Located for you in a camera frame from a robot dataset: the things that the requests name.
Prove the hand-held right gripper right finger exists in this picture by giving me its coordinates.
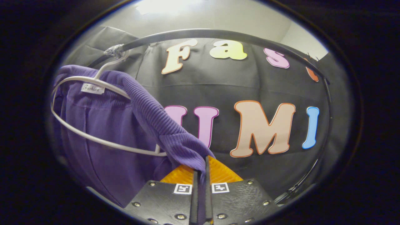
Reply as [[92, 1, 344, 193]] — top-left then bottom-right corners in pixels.
[[205, 156, 280, 225]]

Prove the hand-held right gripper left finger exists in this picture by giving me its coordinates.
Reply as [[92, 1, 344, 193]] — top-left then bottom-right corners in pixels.
[[123, 164, 199, 225]]

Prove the white hanger with label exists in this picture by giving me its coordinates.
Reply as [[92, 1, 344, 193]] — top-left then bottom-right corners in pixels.
[[50, 58, 168, 157]]

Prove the purple corduroy jacket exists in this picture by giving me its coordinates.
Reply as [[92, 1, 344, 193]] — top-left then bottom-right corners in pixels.
[[52, 65, 216, 225]]

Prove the black clothes rack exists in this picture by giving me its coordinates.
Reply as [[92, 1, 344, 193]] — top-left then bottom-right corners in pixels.
[[88, 29, 333, 205]]

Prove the black backdrop cloth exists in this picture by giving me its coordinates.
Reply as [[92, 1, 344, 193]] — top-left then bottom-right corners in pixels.
[[59, 27, 355, 203]]

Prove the grey tape wrap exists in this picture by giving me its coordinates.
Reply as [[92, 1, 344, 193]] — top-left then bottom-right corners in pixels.
[[105, 44, 126, 60]]

